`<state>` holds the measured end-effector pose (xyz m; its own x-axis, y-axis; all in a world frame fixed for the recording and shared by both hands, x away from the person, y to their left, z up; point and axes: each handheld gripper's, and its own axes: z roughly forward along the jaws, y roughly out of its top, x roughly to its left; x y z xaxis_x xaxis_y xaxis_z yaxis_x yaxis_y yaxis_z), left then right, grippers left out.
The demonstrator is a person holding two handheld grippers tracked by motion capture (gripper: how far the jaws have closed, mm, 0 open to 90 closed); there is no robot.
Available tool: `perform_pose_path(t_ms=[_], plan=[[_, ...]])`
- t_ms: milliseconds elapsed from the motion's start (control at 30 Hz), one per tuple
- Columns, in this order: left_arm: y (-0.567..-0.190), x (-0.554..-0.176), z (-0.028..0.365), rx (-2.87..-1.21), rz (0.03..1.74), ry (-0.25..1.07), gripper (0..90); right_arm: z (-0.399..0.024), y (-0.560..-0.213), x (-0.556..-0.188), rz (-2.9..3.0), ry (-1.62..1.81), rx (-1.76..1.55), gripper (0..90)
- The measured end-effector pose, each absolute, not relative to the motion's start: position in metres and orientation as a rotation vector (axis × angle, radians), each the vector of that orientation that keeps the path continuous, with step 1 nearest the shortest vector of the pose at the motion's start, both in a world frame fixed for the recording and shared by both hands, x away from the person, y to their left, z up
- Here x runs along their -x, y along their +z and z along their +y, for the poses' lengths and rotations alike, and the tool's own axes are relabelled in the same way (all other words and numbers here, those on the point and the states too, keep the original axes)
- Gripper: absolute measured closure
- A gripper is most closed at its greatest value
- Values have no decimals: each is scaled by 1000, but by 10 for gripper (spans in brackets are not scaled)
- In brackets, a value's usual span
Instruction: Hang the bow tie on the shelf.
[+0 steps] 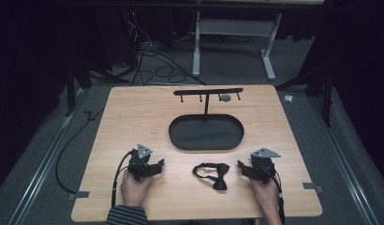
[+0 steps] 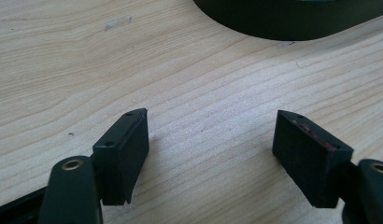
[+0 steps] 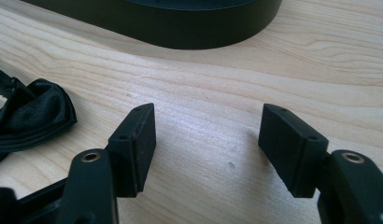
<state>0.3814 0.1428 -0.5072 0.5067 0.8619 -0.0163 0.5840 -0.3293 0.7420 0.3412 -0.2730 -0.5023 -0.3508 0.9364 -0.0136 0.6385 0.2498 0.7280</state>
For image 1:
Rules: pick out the person's right hand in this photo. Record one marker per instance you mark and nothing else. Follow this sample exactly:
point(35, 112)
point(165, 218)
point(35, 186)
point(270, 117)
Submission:
point(265, 193)

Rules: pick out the black hook rack with tray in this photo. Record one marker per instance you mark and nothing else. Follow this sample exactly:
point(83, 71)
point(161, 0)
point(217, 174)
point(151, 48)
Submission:
point(205, 132)

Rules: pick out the black bow tie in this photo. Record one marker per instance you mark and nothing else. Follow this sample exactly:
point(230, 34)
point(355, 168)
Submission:
point(218, 175)

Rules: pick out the white crumpled paper scrap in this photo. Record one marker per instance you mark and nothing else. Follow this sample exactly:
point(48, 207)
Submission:
point(288, 98)

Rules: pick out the small grey round disc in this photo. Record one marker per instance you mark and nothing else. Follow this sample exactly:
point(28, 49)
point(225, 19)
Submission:
point(225, 97)

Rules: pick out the person's left hand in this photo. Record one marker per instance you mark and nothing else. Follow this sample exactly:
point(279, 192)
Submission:
point(134, 190)

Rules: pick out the black metal stand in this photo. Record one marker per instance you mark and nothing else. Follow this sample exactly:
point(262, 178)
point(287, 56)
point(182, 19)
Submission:
point(327, 93)
point(77, 75)

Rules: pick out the grey tape strip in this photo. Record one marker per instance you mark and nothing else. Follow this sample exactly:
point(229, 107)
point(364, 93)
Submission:
point(78, 195)
point(312, 187)

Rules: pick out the white metal desk frame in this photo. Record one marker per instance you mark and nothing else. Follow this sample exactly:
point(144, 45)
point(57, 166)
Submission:
point(237, 27)

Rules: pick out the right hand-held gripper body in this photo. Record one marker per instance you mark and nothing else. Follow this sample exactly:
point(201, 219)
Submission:
point(262, 167)

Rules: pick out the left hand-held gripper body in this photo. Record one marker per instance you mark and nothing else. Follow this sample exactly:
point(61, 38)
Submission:
point(140, 165)

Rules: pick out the metal floor rail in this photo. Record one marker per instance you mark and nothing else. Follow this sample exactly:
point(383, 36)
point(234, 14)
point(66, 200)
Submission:
point(346, 162)
point(40, 168)

